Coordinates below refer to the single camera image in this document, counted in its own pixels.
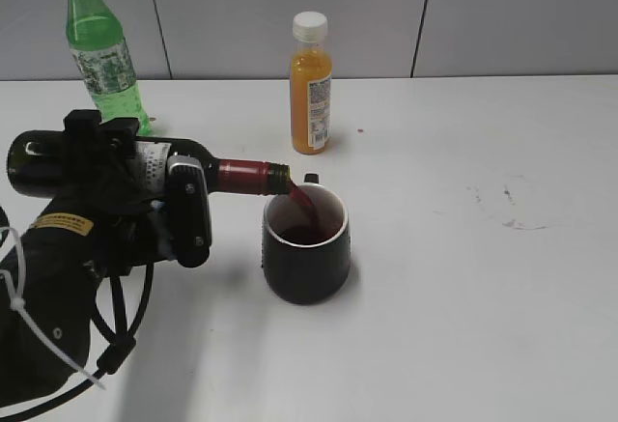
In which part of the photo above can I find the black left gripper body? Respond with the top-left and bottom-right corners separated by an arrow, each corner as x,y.
57,141 -> 176,272

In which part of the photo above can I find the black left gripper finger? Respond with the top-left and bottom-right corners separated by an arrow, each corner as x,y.
63,109 -> 102,152
99,117 -> 139,157

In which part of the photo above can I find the dark red wine bottle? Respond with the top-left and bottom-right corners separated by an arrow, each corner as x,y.
7,130 -> 291,198

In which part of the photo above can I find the black mug white interior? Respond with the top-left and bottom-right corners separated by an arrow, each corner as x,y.
262,173 -> 351,305

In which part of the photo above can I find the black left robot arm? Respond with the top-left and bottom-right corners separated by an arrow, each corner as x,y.
1,110 -> 178,407

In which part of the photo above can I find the green plastic soda bottle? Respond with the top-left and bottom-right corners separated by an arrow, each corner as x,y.
66,0 -> 152,136

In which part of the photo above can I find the white zip tie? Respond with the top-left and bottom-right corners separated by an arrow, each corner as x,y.
0,225 -> 109,391

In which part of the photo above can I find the orange juice bottle white cap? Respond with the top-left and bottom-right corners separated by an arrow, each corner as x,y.
289,11 -> 332,155

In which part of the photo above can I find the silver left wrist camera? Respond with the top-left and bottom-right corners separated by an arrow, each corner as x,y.
165,155 -> 212,268

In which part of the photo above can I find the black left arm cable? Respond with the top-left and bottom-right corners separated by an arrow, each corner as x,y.
0,204 -> 155,411

